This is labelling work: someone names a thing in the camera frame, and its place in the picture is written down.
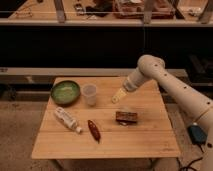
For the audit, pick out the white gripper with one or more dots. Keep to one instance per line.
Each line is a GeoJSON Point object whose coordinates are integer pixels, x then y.
{"type": "Point", "coordinates": [133, 81]}

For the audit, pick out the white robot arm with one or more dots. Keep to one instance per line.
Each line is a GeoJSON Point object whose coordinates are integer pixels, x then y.
{"type": "Point", "coordinates": [195, 104]}

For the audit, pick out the translucent plastic cup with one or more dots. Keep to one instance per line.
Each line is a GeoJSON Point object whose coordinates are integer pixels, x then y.
{"type": "Point", "coordinates": [89, 92]}

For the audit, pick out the green ceramic bowl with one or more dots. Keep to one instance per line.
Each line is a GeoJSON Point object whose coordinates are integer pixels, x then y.
{"type": "Point", "coordinates": [65, 92]}

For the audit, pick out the brown chocolate sandwich block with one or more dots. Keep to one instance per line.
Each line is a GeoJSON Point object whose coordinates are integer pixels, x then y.
{"type": "Point", "coordinates": [126, 117]}

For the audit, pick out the wooden table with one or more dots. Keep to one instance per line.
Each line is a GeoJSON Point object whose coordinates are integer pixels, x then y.
{"type": "Point", "coordinates": [151, 137]}

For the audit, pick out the white plastic bottle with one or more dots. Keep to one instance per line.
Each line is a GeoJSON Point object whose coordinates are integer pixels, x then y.
{"type": "Point", "coordinates": [69, 121]}

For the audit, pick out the black power adapter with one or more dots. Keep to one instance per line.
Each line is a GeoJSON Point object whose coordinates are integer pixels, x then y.
{"type": "Point", "coordinates": [196, 134]}

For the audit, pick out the red tray on shelf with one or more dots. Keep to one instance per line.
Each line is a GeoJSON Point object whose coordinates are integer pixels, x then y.
{"type": "Point", "coordinates": [134, 9]}

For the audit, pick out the black remote on shelf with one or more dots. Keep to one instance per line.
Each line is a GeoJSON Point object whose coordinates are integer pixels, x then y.
{"type": "Point", "coordinates": [79, 9]}

